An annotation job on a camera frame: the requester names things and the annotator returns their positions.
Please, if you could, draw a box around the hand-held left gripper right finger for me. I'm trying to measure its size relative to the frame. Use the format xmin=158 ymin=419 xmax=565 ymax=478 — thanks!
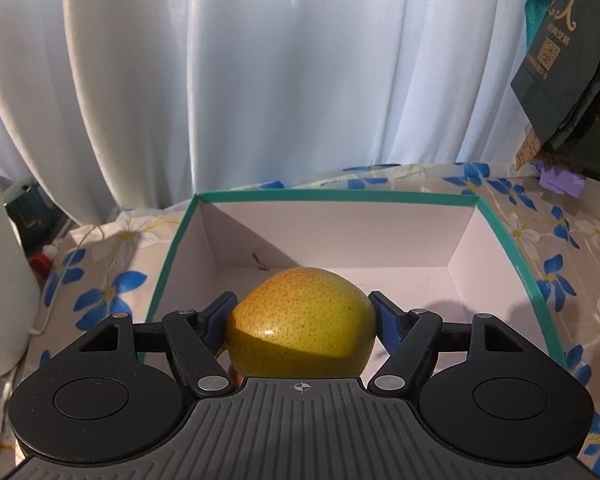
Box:
xmin=366 ymin=290 xmax=528 ymax=400

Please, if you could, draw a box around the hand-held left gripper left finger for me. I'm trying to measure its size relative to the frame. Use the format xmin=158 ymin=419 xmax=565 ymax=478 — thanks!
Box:
xmin=77 ymin=291 xmax=239 ymax=400

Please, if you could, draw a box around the yellow pear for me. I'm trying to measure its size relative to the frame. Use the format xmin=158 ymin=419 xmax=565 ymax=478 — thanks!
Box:
xmin=225 ymin=267 xmax=378 ymax=377

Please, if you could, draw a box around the teal cardboard box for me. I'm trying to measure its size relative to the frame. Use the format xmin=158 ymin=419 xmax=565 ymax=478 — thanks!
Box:
xmin=145 ymin=187 xmax=569 ymax=367

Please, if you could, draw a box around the small red object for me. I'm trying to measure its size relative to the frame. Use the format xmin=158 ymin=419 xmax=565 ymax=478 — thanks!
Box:
xmin=29 ymin=252 xmax=57 ymax=277

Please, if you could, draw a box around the blue floral tablecloth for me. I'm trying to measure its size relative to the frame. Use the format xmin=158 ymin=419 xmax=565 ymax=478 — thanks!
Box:
xmin=14 ymin=160 xmax=600 ymax=480

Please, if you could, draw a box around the dark green mug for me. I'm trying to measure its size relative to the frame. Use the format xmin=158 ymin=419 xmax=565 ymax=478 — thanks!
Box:
xmin=2 ymin=180 xmax=72 ymax=257

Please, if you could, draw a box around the white appliance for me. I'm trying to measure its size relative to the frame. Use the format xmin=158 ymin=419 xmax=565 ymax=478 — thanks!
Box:
xmin=0 ymin=179 xmax=42 ymax=382

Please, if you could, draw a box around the brown patterned bag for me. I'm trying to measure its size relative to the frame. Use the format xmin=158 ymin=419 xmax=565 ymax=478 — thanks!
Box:
xmin=515 ymin=132 xmax=548 ymax=172

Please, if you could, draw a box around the purple bag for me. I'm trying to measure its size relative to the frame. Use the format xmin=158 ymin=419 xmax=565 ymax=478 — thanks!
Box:
xmin=539 ymin=160 xmax=589 ymax=197

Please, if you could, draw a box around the white curtain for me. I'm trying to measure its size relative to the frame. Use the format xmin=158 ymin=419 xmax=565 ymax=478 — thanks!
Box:
xmin=0 ymin=0 xmax=548 ymax=227

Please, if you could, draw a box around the dark green printed bag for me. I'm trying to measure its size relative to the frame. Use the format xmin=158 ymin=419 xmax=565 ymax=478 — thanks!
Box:
xmin=511 ymin=0 xmax=600 ymax=142

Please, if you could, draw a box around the white cable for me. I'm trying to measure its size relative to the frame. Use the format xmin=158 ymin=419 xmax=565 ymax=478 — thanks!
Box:
xmin=27 ymin=224 xmax=107 ymax=337

